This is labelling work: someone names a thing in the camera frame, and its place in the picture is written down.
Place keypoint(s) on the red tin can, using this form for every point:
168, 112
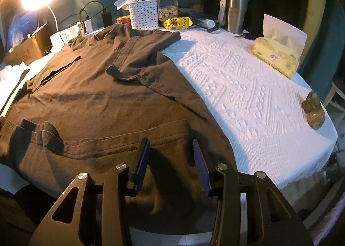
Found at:
124, 20

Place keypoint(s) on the dark brown t-shirt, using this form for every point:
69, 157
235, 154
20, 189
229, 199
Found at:
107, 106

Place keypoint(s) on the small white bottle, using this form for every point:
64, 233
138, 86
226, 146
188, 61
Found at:
209, 22

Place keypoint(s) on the white perforated basket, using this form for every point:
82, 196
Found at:
142, 14

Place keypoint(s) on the black power adapter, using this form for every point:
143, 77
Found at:
107, 18

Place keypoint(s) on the white charger plug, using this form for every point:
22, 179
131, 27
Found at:
89, 25

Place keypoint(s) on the blue plastic-wrapped box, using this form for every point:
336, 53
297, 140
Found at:
21, 25

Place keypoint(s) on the yellow snack bag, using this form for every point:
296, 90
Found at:
175, 23

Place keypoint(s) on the small stone figurine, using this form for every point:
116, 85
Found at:
314, 111

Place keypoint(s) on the steel tumbler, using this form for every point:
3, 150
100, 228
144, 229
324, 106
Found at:
237, 14

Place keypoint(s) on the white textured tablecloth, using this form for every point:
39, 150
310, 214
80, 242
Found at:
242, 87

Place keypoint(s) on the cardboard box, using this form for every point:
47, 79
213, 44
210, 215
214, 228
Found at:
27, 46

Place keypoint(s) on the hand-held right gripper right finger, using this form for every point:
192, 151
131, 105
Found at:
200, 170

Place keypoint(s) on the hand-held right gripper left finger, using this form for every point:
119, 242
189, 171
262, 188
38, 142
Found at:
141, 165

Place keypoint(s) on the yellow tissue pack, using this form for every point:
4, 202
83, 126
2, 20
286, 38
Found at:
275, 54

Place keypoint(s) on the cream cartoon mug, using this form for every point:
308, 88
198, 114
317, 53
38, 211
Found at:
70, 33

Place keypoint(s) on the clear snack jar white lid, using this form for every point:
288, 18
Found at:
167, 6

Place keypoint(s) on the wooden chair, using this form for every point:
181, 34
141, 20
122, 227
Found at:
333, 95

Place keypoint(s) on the white desk lamp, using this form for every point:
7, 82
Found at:
57, 39

